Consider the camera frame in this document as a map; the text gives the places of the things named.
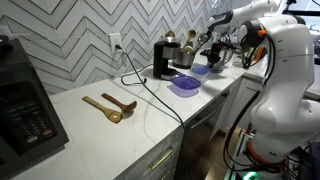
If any steel utensil holder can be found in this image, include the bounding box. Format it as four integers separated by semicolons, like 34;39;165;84
172;49;196;70

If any blue rectangular plastic lid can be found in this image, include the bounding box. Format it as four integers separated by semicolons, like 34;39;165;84
189;64;214;77

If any gold drawer handle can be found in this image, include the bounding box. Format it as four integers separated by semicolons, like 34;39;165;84
159;168;172;180
147;145;175;171

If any silver dishwasher handle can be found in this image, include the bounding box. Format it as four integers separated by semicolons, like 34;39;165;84
189;91;232;131

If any black steel coffee maker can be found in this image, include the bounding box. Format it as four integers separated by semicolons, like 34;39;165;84
152;37;182;82

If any black coffee maker cord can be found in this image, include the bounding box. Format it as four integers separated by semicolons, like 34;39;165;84
120;63;155;87

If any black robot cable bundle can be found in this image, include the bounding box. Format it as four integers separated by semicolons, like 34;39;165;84
221;29;278;175

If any metal ladle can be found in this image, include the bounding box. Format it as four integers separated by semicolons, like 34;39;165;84
194;29;213;54

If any light wooden spoon in holder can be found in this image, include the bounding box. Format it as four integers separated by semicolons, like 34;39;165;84
183;29;198;51

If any long dark power cable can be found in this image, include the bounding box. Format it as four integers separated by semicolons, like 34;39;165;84
114;44;193;161

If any black microwave oven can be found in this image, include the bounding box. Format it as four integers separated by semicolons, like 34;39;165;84
0;34;71;172

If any clear square lunch box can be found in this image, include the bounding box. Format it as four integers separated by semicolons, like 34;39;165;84
166;83;201;99

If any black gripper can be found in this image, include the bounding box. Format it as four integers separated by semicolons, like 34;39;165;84
207;41;229;69

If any white wall outlet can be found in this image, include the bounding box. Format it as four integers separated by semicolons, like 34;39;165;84
109;32;124;55

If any light wooden slotted spatula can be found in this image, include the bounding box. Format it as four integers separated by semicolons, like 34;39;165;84
81;95;124;125

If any dark wooden spoon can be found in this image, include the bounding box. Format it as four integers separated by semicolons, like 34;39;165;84
100;92;138;114

